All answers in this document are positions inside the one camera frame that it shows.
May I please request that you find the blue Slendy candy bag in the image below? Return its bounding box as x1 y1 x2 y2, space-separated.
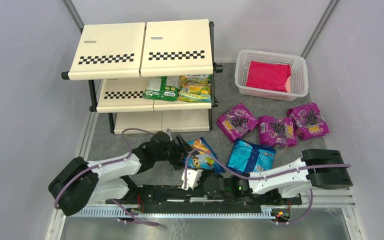
182 137 225 174

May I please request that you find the purple candy bag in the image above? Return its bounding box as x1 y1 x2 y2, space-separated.
258 115 298 148
286 102 330 141
216 103 259 143

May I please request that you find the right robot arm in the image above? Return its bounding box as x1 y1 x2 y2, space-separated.
203 149 354 205

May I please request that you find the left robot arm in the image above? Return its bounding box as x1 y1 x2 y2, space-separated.
48 130 192 216

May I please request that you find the yellow green candy bag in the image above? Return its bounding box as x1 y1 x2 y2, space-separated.
177 74 212 103

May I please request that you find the cream three-tier shelf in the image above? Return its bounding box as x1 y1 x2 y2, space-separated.
61 19 223 135

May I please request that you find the pink bag in basket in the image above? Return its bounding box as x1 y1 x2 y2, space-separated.
245 61 292 93

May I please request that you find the white plastic basket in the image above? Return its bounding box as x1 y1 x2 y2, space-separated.
234 49 309 102

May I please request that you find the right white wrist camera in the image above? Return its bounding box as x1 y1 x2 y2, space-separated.
181 169 203 190

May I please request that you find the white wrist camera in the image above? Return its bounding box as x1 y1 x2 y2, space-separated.
164 128 172 135
181 169 203 190

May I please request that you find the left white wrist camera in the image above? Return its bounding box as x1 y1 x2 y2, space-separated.
164 128 172 135

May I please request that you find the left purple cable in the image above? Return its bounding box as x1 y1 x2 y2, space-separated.
53 128 153 210

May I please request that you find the purple cable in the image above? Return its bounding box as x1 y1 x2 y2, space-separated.
182 148 352 190
53 128 153 210

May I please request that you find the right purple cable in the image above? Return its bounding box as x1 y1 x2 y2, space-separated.
182 148 352 190

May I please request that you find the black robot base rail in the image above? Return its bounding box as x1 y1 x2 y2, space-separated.
79 183 302 223

